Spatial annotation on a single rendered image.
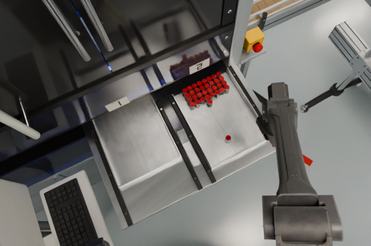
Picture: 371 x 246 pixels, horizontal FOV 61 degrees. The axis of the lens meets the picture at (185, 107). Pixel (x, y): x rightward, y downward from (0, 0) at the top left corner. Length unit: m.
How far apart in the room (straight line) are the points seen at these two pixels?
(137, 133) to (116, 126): 0.09
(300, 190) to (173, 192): 0.74
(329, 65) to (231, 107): 1.37
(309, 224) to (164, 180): 0.80
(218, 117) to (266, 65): 1.20
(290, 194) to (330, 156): 1.77
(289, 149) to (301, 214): 0.17
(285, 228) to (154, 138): 0.85
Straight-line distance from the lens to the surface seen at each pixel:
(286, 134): 0.69
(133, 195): 1.24
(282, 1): 1.49
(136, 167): 1.25
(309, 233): 0.51
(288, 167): 0.59
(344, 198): 2.28
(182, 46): 1.04
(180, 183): 1.22
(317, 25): 2.71
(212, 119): 1.28
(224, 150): 1.24
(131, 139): 1.28
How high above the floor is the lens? 2.09
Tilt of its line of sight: 69 degrees down
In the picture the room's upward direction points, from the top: 7 degrees counter-clockwise
